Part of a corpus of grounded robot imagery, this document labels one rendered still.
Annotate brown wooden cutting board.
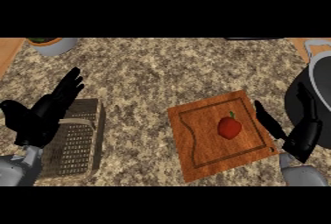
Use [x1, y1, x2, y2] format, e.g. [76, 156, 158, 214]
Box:
[165, 89, 280, 184]

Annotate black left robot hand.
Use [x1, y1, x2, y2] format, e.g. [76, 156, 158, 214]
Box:
[0, 66, 87, 150]

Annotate black pot with grey rim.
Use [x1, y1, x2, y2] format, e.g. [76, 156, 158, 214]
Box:
[283, 38, 331, 151]

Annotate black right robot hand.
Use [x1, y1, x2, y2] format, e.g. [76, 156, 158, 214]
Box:
[252, 81, 325, 165]

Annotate grey plant pot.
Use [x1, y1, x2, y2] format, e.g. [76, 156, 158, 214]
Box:
[25, 37, 79, 57]

